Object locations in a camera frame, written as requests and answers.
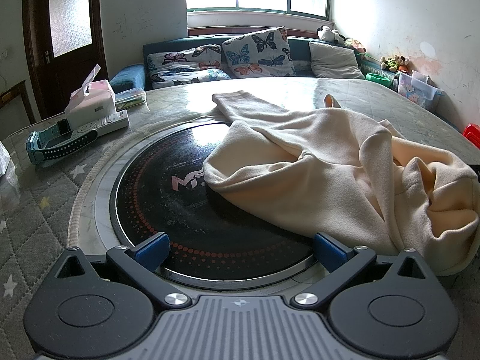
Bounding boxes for flat butterfly print pillow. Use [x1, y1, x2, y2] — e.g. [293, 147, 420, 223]
[150, 68, 232, 84]

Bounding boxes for black round induction cooktop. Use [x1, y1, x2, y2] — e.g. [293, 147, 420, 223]
[110, 122, 319, 283]

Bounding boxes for dark teal sofa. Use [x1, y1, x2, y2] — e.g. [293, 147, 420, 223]
[109, 34, 398, 91]

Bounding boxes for grey plain pillow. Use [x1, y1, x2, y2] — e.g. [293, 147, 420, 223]
[308, 41, 366, 80]

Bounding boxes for dark wooden door frosted glass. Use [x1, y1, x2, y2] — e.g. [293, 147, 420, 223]
[22, 0, 109, 124]

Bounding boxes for blue smartwatch with black strap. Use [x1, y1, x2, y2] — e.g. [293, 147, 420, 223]
[25, 118, 99, 165]

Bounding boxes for long butterfly print pillow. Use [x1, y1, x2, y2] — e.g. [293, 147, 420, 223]
[146, 44, 223, 74]

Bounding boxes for small plush toys cluster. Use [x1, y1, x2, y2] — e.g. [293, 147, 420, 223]
[379, 54, 411, 75]

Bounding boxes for white power strip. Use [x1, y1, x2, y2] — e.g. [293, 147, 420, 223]
[69, 109, 130, 147]

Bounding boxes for white tissue box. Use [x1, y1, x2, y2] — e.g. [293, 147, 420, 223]
[64, 64, 117, 130]

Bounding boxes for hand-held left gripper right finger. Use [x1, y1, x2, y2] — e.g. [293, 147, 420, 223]
[290, 232, 443, 310]

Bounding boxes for translucent plastic bag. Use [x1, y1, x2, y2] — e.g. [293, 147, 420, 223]
[0, 140, 21, 211]

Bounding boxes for panda plush toy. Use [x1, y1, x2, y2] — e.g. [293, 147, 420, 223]
[317, 25, 346, 44]

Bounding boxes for cream fleece sweatshirt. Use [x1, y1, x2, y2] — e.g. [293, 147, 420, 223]
[202, 90, 480, 276]

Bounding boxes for large butterfly print pillow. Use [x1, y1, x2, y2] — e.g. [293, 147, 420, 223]
[222, 26, 297, 79]

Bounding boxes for clear plastic storage box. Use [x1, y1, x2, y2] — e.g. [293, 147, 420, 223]
[397, 70, 443, 112]

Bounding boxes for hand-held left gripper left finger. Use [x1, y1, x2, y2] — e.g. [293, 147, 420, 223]
[49, 232, 193, 309]

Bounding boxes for small wooden side table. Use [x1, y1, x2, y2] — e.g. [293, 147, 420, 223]
[0, 80, 37, 128]

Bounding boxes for grey quilted star table cover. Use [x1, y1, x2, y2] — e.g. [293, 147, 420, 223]
[0, 77, 480, 360]

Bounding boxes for clear flat box green contents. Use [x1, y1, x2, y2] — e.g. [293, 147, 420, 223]
[114, 88, 147, 110]

